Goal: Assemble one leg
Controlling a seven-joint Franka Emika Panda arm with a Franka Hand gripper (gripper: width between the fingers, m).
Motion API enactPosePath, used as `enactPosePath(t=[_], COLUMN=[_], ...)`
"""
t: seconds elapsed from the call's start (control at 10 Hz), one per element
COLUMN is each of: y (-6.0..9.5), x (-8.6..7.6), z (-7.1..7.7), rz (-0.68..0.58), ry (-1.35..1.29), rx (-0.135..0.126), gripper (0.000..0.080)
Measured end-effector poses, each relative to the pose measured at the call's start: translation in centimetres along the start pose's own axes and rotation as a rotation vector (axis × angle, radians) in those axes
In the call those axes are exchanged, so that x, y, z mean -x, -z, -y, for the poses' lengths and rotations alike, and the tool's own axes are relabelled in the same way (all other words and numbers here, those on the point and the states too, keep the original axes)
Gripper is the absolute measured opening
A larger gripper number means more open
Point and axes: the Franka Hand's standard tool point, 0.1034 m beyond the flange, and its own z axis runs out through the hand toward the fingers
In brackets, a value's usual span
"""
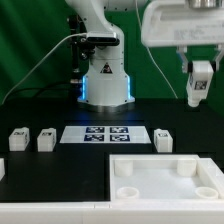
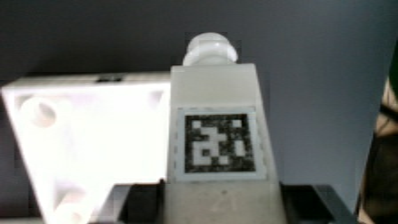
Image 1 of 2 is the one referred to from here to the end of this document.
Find black camera on stand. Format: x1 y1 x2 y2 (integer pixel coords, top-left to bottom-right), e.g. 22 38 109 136
86 32 120 46

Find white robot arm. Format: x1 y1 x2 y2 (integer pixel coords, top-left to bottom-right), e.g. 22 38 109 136
65 0 224 112

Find white camera cable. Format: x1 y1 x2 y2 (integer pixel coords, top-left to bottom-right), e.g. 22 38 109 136
1 32 88 105

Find white left fence piece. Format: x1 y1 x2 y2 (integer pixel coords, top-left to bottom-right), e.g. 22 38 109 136
0 158 5 181

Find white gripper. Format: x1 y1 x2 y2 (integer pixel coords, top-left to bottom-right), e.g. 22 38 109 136
141 0 224 73

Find black camera stand pole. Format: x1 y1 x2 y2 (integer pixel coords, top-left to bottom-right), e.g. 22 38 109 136
67 15 84 101

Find black cable on table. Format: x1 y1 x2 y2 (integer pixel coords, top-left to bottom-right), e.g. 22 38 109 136
3 80 83 103

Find white cable at right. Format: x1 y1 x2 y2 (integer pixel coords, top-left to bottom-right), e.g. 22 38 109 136
134 0 179 100

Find white sheet with tags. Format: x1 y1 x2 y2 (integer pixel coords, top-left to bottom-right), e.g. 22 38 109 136
60 126 151 144

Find white square table top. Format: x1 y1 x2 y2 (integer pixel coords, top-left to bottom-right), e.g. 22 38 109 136
109 155 224 201

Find white front fence rail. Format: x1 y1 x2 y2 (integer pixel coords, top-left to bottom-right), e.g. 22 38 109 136
0 200 224 224

